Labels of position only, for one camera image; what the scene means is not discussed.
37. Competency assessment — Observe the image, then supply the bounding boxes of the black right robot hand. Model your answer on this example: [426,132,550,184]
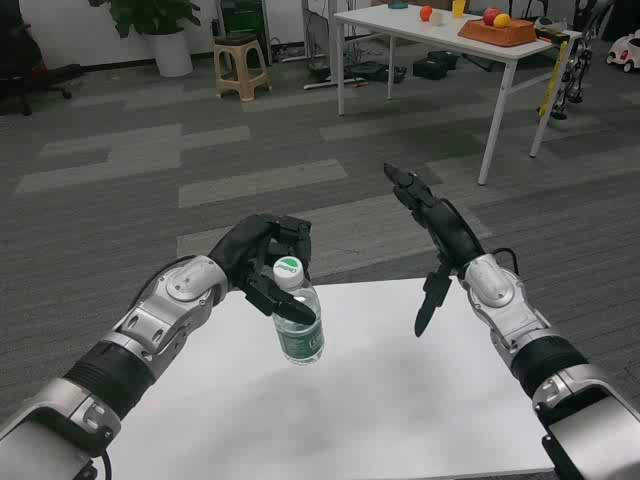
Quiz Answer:
[383,161,487,339]

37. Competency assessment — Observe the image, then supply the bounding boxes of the white standing desk frame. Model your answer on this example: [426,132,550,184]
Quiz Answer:
[301,0,351,91]

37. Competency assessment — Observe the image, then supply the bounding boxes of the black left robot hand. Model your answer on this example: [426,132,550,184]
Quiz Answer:
[207,213,317,329]

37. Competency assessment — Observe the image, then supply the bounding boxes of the clear water bottle green label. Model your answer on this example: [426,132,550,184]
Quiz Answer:
[271,255,326,366]

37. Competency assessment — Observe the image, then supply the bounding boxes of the black box on floor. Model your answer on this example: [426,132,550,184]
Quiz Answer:
[412,50,460,80]

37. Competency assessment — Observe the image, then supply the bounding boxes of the black computer tower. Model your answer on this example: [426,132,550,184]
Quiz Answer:
[219,0,269,46]

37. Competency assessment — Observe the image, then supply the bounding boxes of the orange woven basket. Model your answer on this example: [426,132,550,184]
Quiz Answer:
[458,17,538,48]

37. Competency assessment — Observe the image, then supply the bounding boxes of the white long-legged table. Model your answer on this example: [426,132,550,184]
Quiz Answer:
[333,3,584,186]

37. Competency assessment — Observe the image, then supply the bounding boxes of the beige plastic stool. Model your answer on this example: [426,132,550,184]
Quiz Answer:
[213,33,273,103]

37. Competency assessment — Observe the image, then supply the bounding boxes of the black office chair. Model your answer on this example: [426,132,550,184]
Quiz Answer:
[0,9,84,117]

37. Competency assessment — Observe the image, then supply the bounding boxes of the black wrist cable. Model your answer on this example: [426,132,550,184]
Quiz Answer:
[492,247,520,276]

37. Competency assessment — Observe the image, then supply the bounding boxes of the white toy car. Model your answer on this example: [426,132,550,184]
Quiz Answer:
[606,33,640,72]

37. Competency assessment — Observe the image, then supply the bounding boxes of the green potted plant white pot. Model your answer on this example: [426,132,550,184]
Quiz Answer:
[108,0,201,78]

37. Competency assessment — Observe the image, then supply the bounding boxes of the silver humanoid robot legs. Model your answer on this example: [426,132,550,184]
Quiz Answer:
[549,0,609,121]

